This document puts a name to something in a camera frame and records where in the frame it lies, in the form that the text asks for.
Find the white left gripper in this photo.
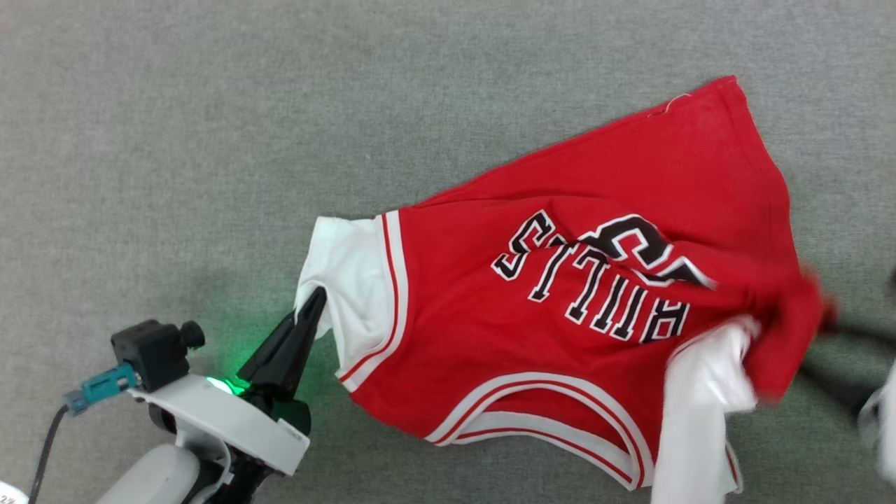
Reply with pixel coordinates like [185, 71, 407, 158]
[129, 285, 328, 504]

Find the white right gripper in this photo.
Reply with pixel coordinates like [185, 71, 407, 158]
[798, 316, 896, 488]

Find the red and white basketball jersey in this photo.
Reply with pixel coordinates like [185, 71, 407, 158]
[294, 74, 839, 504]

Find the grey fabric sofa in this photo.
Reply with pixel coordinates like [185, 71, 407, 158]
[0, 0, 896, 504]

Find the teal left camera connector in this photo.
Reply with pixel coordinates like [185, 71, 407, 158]
[62, 362, 139, 417]

